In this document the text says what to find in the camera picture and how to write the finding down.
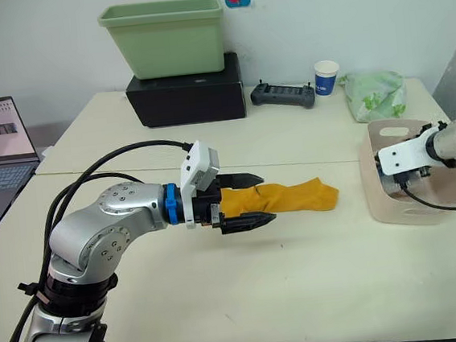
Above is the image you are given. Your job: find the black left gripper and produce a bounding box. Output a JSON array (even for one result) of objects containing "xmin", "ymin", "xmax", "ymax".
[{"xmin": 188, "ymin": 169, "xmax": 279, "ymax": 239}]

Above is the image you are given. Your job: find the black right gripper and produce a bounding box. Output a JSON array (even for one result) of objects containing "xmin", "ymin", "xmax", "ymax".
[{"xmin": 375, "ymin": 154, "xmax": 435, "ymax": 193}]

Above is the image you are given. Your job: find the yellow sock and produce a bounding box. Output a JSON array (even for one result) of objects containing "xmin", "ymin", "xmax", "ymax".
[{"xmin": 217, "ymin": 174, "xmax": 342, "ymax": 223}]

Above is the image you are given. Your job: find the beige plastic basket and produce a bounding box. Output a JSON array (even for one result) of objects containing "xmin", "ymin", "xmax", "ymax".
[{"xmin": 355, "ymin": 113, "xmax": 456, "ymax": 233}]

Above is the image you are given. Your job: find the green white plastic bag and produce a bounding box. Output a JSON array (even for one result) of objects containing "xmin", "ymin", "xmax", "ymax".
[{"xmin": 337, "ymin": 67, "xmax": 411, "ymax": 126}]

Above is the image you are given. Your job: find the dark grey remote controller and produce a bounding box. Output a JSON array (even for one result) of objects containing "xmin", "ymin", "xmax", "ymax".
[{"xmin": 249, "ymin": 74, "xmax": 318, "ymax": 115}]

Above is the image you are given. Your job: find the black rectangular box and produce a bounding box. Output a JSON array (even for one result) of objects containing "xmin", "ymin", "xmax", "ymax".
[{"xmin": 122, "ymin": 50, "xmax": 248, "ymax": 130}]

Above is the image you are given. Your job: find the blue white paper cup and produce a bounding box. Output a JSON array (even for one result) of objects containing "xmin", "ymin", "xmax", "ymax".
[{"xmin": 312, "ymin": 59, "xmax": 343, "ymax": 99}]

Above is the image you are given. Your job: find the green plastic bin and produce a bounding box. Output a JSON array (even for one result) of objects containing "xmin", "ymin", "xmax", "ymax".
[{"xmin": 95, "ymin": 0, "xmax": 229, "ymax": 84}]

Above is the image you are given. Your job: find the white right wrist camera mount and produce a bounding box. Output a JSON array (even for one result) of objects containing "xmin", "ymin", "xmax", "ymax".
[{"xmin": 374, "ymin": 126, "xmax": 444, "ymax": 178}]

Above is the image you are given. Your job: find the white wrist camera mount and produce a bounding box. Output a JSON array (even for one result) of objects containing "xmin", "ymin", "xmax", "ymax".
[
  {"xmin": 374, "ymin": 126, "xmax": 444, "ymax": 178},
  {"xmin": 175, "ymin": 138, "xmax": 227, "ymax": 230}
]

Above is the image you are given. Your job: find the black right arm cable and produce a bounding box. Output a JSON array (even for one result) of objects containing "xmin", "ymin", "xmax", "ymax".
[{"xmin": 392, "ymin": 144, "xmax": 456, "ymax": 342}]

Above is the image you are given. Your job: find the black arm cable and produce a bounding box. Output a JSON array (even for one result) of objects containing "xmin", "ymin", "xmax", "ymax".
[
  {"xmin": 0, "ymin": 137, "xmax": 212, "ymax": 342},
  {"xmin": 392, "ymin": 144, "xmax": 456, "ymax": 342}
]

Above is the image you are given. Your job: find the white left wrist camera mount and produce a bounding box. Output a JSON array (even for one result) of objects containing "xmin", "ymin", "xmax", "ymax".
[{"xmin": 175, "ymin": 138, "xmax": 227, "ymax": 230}]

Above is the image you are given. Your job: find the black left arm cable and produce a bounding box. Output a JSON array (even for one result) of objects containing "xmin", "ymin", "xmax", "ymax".
[{"xmin": 0, "ymin": 137, "xmax": 212, "ymax": 342}]

